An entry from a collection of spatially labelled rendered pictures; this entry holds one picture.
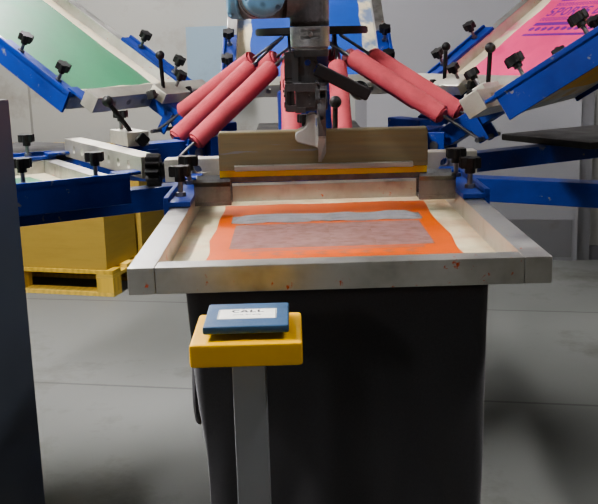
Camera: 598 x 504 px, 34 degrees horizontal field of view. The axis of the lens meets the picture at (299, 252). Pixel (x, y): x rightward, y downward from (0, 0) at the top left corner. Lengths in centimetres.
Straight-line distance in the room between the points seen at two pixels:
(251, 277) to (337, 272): 12
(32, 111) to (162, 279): 503
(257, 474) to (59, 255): 412
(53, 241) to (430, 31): 238
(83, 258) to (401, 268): 396
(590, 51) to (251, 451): 126
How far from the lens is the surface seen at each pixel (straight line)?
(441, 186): 191
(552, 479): 303
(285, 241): 165
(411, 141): 191
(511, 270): 136
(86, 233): 516
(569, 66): 217
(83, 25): 354
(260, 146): 189
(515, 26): 351
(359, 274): 133
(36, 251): 533
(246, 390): 118
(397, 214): 184
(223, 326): 112
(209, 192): 189
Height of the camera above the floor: 129
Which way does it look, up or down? 12 degrees down
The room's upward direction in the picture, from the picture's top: 2 degrees counter-clockwise
